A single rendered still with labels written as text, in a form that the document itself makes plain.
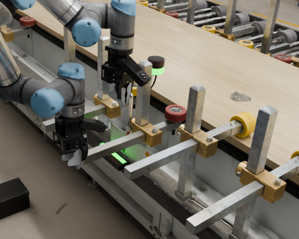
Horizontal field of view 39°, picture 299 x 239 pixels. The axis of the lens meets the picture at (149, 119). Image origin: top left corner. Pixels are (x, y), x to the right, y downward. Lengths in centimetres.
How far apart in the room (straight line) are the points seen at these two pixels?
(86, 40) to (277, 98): 94
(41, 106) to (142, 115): 49
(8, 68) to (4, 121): 220
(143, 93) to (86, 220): 112
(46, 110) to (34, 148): 187
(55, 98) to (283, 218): 85
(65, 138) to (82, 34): 34
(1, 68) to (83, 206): 149
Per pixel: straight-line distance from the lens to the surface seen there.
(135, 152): 161
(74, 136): 131
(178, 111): 159
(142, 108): 151
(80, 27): 114
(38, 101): 114
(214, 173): 166
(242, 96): 174
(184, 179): 144
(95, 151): 142
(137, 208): 224
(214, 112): 162
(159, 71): 147
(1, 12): 86
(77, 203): 252
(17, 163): 287
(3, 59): 113
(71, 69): 121
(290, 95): 187
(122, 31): 129
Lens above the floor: 167
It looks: 30 degrees down
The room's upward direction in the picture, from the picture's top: 4 degrees clockwise
